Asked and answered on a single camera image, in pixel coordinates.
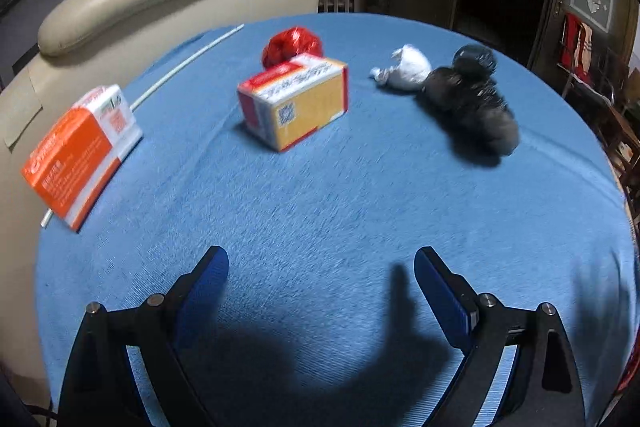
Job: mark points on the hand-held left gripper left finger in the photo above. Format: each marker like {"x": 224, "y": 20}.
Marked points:
{"x": 205, "y": 292}

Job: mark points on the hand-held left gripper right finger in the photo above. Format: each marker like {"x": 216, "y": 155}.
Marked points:
{"x": 440, "y": 292}

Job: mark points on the blue tablecloth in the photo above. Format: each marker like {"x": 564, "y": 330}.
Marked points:
{"x": 325, "y": 207}

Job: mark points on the black plastic bag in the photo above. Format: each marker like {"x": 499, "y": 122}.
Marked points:
{"x": 475, "y": 112}

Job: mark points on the orange and white box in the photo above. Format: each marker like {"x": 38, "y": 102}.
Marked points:
{"x": 70, "y": 162}

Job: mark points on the yellow and red box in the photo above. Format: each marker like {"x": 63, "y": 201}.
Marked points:
{"x": 300, "y": 107}

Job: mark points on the white thin stick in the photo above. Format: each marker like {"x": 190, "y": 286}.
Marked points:
{"x": 175, "y": 72}

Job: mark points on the white crumpled bag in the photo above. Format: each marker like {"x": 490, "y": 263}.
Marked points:
{"x": 410, "y": 69}

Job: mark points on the dark wooden stool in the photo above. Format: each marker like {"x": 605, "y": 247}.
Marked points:
{"x": 622, "y": 142}

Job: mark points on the red crumpled wrapper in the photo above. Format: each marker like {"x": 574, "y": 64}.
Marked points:
{"x": 290, "y": 42}

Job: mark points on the red striped cloth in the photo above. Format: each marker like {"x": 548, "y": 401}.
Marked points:
{"x": 575, "y": 39}

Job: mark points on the metal frame armchair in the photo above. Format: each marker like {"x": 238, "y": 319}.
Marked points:
{"x": 600, "y": 77}

